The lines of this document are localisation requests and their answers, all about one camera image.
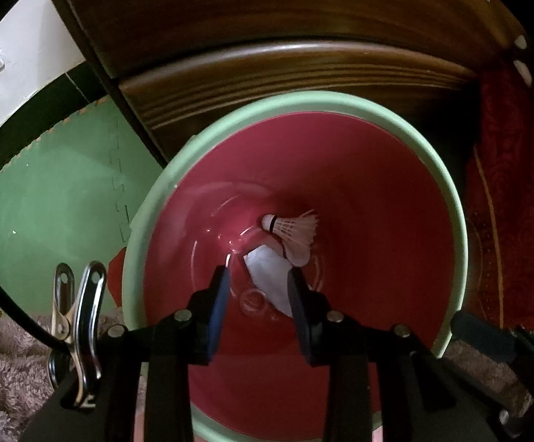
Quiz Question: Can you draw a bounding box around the red bed skirt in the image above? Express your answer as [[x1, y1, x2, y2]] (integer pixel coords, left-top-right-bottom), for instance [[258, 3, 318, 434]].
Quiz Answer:
[[463, 66, 534, 331]]

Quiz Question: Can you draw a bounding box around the green foam floor mat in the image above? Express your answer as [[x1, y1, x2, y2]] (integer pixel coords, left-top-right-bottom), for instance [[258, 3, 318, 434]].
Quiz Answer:
[[0, 98, 161, 314]]

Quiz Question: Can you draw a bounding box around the black camera cable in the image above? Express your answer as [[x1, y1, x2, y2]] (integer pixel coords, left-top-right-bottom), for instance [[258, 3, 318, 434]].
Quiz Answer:
[[0, 252, 66, 355]]

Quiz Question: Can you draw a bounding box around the red bin with green rim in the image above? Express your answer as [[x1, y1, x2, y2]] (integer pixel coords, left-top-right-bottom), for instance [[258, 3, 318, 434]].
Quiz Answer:
[[116, 91, 468, 441]]

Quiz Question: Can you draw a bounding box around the metal spring clamp left camera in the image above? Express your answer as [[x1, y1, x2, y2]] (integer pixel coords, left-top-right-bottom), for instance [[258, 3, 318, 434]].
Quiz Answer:
[[47, 262, 107, 409]]

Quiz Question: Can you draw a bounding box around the white feather shuttlecock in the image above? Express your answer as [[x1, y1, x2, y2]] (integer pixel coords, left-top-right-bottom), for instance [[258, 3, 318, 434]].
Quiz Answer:
[[261, 211, 318, 267]]

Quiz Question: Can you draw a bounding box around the dark wooden nightstand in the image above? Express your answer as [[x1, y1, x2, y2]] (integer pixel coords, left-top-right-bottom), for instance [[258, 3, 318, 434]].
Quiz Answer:
[[43, 0, 521, 167]]

